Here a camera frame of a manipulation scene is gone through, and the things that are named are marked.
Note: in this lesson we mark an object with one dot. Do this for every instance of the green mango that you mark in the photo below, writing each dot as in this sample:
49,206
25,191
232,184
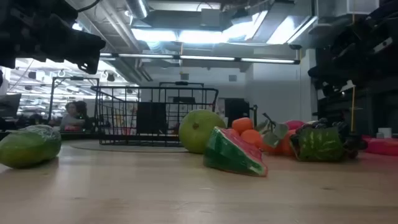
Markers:
29,146

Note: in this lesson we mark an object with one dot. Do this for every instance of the black metal frame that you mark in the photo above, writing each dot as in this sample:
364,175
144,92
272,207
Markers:
51,99

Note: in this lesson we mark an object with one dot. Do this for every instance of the silver ventilation duct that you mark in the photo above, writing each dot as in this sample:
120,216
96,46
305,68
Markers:
138,7

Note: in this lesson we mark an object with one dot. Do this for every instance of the small striped whole watermelon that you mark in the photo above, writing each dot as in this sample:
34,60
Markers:
320,144

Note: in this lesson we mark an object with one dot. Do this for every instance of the dark computer monitor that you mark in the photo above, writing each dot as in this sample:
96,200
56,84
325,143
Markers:
9,105

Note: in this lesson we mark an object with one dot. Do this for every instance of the green apple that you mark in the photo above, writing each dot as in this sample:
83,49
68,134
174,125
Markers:
196,132

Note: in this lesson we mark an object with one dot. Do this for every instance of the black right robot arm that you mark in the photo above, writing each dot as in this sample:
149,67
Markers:
367,31

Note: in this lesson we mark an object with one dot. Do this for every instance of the pink bell pepper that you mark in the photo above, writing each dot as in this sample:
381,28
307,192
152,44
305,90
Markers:
294,124

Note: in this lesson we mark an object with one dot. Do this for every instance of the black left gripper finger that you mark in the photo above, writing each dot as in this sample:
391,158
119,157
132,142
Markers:
81,46

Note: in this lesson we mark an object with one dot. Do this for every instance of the small orange tangerine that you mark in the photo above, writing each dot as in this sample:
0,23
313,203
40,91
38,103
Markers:
234,132
242,124
251,137

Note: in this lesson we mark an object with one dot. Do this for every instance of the long ceiling light bar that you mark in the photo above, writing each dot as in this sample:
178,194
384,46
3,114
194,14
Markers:
205,58

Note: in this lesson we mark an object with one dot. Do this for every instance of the person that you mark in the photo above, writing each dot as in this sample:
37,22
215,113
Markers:
73,118

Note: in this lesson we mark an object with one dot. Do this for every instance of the watermelon slice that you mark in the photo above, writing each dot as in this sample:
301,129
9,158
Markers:
230,155

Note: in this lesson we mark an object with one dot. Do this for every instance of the black stand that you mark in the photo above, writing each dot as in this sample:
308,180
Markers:
255,115

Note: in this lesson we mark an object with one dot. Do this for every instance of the pink flat object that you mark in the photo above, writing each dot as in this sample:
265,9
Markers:
382,145

